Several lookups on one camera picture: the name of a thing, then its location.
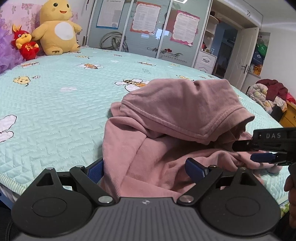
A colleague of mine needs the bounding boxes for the white drawer cabinet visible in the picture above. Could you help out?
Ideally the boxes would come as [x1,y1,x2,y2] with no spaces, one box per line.
[194,50,218,73]

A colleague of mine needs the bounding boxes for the pink floral headboard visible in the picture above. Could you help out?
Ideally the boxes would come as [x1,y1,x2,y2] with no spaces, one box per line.
[0,2,44,56]

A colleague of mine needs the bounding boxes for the orange packets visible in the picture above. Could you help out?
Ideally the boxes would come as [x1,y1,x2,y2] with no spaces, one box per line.
[248,64,263,75]

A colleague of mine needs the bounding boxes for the pink bordered poster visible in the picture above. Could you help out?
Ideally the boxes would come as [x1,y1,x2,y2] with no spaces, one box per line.
[170,10,200,47]

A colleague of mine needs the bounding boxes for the folded floral quilt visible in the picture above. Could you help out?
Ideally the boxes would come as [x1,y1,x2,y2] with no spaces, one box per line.
[246,83,288,114]

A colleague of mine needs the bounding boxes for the blue bordered poster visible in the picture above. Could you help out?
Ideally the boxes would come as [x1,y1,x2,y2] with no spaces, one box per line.
[96,0,125,29]

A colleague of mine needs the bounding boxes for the black cloth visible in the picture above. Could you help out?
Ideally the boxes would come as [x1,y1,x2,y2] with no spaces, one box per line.
[270,105,288,121]

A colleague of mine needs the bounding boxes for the green bag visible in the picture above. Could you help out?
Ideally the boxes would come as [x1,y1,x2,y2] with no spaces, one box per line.
[257,38,267,55]

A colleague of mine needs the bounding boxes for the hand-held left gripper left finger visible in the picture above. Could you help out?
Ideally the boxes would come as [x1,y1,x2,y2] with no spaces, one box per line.
[35,158,116,207]

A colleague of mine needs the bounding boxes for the white corner shelf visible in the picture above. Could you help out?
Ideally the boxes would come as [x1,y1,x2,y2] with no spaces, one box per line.
[202,10,220,54]

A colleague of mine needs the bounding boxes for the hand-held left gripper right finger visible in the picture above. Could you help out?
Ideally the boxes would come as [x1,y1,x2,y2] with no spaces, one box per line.
[177,158,258,207]

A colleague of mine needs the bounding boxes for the person's right hand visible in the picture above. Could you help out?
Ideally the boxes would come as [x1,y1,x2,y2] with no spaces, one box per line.
[284,162,296,230]

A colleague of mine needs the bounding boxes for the pink shirt with red print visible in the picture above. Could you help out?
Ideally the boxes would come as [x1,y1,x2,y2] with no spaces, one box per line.
[100,78,282,200]

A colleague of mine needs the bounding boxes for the blue bag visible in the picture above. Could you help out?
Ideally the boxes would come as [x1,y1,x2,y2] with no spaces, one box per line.
[251,50,265,65]

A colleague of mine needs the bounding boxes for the sliding door wardrobe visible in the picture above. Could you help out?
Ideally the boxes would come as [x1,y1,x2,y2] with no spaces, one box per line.
[82,0,213,69]

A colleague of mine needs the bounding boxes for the orange bordered poster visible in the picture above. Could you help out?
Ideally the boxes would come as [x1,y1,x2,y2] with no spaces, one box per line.
[129,1,161,35]

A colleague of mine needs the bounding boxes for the bee printed mint bedspread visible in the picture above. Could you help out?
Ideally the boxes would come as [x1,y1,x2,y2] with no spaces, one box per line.
[0,46,296,209]

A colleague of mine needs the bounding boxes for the red plush toy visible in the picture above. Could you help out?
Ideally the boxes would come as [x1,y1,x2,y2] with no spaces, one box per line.
[12,24,40,61]

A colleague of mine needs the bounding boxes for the wooden dresser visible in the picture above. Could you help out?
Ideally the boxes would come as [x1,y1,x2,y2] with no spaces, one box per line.
[279,102,296,128]

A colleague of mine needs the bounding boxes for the yellow plush toy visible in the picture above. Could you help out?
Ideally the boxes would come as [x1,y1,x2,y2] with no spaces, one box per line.
[31,0,82,55]

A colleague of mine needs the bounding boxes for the white door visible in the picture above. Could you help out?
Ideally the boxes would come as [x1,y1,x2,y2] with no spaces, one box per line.
[224,27,260,91]

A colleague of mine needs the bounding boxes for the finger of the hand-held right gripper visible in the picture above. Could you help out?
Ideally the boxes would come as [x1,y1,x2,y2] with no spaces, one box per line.
[250,152,289,167]
[232,139,255,152]

